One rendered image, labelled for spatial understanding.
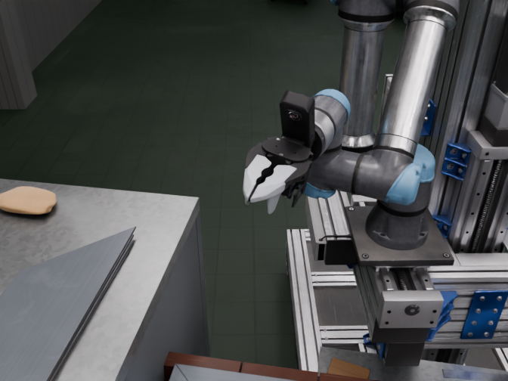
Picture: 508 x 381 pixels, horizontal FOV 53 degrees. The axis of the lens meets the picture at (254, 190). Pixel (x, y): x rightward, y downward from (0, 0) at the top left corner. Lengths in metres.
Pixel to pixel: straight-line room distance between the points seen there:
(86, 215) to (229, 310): 1.29
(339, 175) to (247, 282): 1.78
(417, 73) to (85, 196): 0.92
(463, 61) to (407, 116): 0.39
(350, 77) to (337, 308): 1.33
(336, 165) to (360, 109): 0.26
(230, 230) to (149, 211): 1.66
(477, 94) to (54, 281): 1.06
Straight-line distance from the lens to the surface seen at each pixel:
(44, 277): 1.20
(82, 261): 1.21
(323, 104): 0.89
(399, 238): 1.27
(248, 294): 2.60
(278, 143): 0.77
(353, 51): 1.12
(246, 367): 1.27
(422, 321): 1.29
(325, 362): 1.48
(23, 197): 1.46
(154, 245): 1.25
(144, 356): 1.14
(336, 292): 2.34
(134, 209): 1.38
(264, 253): 2.84
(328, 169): 0.94
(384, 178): 0.92
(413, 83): 0.97
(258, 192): 0.68
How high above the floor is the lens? 1.83
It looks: 33 degrees down
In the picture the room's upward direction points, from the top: straight up
